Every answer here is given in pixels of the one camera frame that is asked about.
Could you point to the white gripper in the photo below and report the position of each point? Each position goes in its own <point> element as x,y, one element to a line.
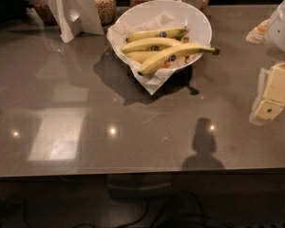
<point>281,32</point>

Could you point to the white bowl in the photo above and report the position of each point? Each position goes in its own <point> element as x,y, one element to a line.
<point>159,15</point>

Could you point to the small hidden yellow banana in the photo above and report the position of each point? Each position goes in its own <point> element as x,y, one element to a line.
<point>140,56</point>

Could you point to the white paper liner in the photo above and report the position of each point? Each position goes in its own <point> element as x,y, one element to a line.
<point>154,81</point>

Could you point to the white folded card stand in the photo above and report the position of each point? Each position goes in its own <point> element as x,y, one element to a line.
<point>74,17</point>

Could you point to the left dark glass jar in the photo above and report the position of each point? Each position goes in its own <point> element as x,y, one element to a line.
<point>45,14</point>

